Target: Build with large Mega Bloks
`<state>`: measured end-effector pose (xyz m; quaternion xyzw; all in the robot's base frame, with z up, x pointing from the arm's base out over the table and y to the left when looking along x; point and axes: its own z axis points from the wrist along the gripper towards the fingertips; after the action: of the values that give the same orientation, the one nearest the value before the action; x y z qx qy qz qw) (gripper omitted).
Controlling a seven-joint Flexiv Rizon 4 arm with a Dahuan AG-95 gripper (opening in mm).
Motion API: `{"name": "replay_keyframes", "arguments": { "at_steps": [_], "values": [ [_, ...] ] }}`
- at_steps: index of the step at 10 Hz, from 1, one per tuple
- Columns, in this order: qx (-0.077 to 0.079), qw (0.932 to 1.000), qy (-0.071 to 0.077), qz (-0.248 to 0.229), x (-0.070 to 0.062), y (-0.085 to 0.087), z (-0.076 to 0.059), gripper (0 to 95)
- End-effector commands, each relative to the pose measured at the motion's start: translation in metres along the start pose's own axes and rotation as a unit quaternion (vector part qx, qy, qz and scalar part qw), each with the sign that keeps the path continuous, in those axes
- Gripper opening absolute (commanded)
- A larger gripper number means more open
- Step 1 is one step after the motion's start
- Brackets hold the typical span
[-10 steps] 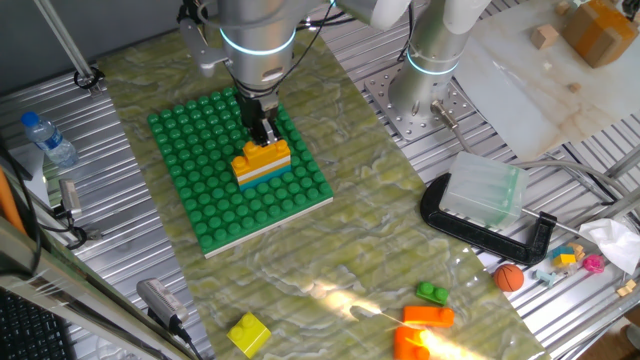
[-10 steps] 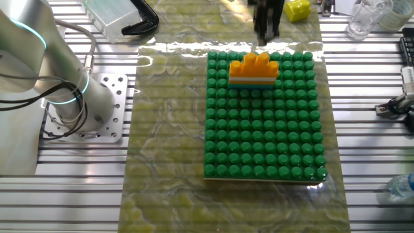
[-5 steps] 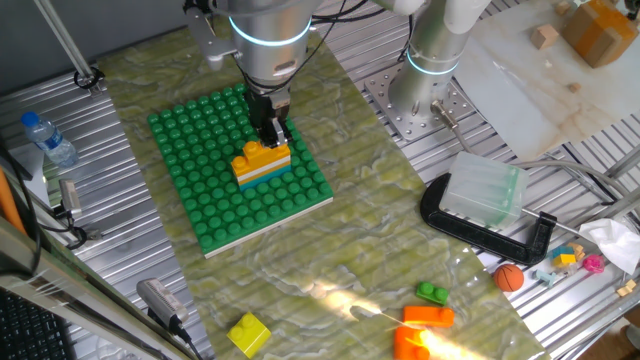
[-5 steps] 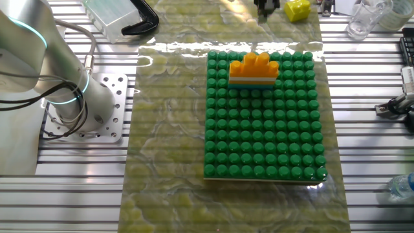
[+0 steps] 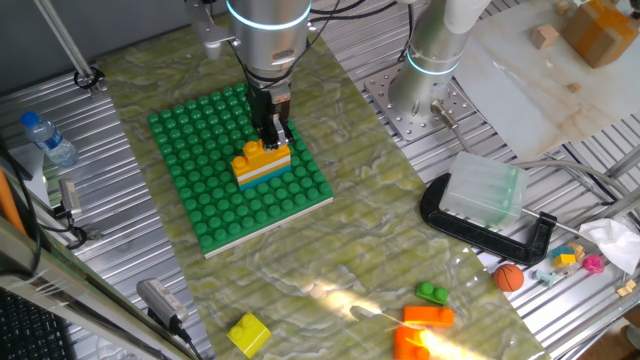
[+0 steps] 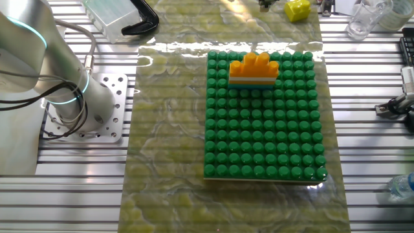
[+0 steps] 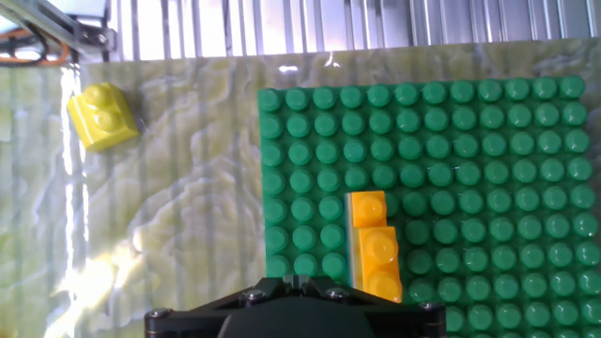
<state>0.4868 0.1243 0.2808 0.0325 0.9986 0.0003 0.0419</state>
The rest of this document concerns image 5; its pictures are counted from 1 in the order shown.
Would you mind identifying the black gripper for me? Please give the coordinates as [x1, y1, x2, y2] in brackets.
[247, 84, 295, 151]

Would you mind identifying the yellow-orange two-stud block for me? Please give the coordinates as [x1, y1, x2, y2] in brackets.
[243, 139, 281, 169]

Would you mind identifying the white four-stud block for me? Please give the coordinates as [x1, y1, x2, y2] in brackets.
[234, 158, 292, 184]

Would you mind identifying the yellow-orange four-stud block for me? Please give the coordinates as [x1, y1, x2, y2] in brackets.
[230, 143, 292, 178]
[236, 164, 293, 189]

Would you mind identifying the teal four-stud block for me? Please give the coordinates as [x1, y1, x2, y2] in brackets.
[238, 170, 293, 193]

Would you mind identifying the wooden cube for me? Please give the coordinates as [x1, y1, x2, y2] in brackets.
[529, 23, 561, 51]

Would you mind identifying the green studded baseplate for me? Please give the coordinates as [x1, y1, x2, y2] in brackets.
[147, 82, 335, 259]

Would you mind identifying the green marble pattern mat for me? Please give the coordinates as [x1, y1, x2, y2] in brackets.
[97, 14, 551, 360]

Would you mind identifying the lime yellow square block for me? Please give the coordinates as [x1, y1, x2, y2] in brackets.
[227, 312, 272, 359]

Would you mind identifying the translucent plastic box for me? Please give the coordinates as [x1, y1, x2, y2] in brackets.
[438, 151, 530, 231]

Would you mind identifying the clear water bottle blue cap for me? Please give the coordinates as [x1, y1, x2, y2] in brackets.
[20, 110, 80, 169]

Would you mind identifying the green two-stud block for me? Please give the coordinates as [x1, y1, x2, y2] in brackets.
[415, 280, 450, 307]

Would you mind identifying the metal stand pole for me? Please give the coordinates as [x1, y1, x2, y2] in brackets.
[33, 0, 106, 95]

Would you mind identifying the black C-clamp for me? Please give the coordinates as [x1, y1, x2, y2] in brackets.
[419, 172, 596, 266]

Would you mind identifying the orange long flat block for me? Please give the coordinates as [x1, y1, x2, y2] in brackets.
[402, 304, 456, 329]

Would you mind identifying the orange chunky block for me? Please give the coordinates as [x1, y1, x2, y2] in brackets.
[392, 325, 432, 360]

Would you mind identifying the white marble board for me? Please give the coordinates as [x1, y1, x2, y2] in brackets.
[452, 0, 640, 162]

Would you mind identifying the orange tube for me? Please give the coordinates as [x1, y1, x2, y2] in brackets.
[0, 167, 26, 236]

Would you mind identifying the mini orange basketball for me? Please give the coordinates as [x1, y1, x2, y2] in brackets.
[493, 263, 526, 293]

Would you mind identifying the light blue small toy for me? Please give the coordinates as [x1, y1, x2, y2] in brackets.
[532, 268, 557, 289]

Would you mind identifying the black keyboard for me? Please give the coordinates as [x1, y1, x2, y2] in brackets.
[0, 289, 76, 360]

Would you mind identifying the cardboard box with tape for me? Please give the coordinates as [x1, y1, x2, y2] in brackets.
[562, 0, 640, 69]

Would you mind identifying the pink small toy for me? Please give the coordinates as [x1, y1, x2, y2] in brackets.
[582, 253, 606, 275]

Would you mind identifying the white crumpled tissue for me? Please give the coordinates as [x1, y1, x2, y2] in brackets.
[578, 218, 640, 275]

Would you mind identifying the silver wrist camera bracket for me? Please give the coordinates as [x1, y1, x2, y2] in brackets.
[184, 0, 237, 61]

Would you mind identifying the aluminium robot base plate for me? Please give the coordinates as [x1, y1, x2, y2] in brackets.
[363, 62, 476, 142]

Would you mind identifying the grey base cable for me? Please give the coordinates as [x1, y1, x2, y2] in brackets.
[430, 98, 634, 201]

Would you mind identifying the grey ribbed camera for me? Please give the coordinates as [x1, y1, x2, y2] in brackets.
[136, 277, 192, 331]

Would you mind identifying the grey metal frame bar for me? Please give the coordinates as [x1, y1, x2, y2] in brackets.
[0, 214, 201, 360]

